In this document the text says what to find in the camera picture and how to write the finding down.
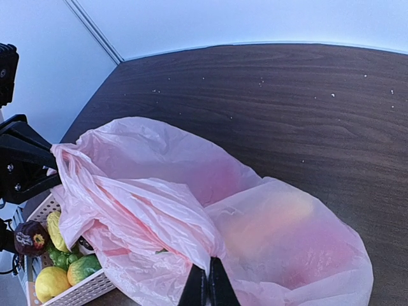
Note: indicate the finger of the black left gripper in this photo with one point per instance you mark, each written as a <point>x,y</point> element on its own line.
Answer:
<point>28,189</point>
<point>20,142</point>

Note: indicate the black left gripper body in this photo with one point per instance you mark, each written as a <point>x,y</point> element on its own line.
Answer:
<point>9,179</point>

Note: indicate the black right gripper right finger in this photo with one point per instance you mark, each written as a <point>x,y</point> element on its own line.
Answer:
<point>221,292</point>

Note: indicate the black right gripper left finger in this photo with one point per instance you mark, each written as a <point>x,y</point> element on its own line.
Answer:
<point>195,289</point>

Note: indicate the pink plastic bag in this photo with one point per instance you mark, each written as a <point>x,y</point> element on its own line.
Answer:
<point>155,201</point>

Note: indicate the yellow starfruit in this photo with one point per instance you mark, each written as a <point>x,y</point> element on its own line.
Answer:
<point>54,232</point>

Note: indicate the dark purple mangosteen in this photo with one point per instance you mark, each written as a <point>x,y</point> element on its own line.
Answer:
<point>31,238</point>

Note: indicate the green orange mango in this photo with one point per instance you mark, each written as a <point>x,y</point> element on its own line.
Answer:
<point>82,269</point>

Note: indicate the pink plastic basket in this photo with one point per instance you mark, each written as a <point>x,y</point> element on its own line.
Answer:
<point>84,292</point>

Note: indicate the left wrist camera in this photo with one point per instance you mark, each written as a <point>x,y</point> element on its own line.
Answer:
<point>8,68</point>

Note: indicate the left aluminium frame post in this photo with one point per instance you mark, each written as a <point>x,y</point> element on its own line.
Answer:
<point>85,19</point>

